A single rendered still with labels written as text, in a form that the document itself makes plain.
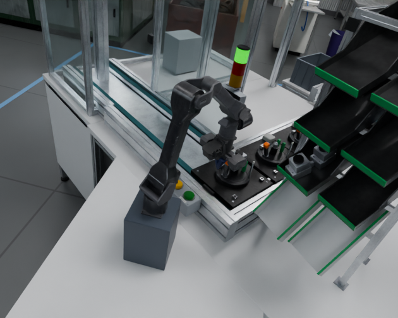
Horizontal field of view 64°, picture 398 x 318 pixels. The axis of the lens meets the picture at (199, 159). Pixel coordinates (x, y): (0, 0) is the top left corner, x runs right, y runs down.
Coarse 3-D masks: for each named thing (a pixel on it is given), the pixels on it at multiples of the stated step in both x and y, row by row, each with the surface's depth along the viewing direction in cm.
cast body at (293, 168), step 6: (294, 156) 94; (300, 156) 93; (294, 162) 93; (300, 162) 92; (306, 162) 93; (312, 162) 97; (288, 168) 96; (294, 168) 94; (300, 168) 93; (306, 168) 95; (294, 174) 95; (300, 174) 96; (306, 174) 97
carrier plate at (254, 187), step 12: (204, 168) 130; (216, 168) 132; (204, 180) 125; (216, 180) 126; (252, 180) 129; (264, 180) 130; (216, 192) 121; (228, 192) 121; (240, 192) 122; (252, 192) 123; (228, 204) 117
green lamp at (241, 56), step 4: (236, 52) 119; (240, 52) 118; (244, 52) 118; (248, 52) 119; (236, 56) 120; (240, 56) 119; (244, 56) 119; (236, 60) 120; (240, 60) 120; (244, 60) 120
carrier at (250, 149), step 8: (264, 136) 153; (272, 136) 154; (248, 144) 149; (256, 144) 150; (272, 144) 148; (280, 144) 153; (248, 152) 144; (256, 152) 143; (272, 152) 141; (280, 152) 144; (288, 152) 139; (248, 160) 139; (256, 160) 140; (264, 160) 139; (272, 160) 139; (280, 160) 140; (256, 168) 136; (264, 168) 136; (272, 168) 137; (264, 176) 135; (272, 176) 133; (280, 176) 134
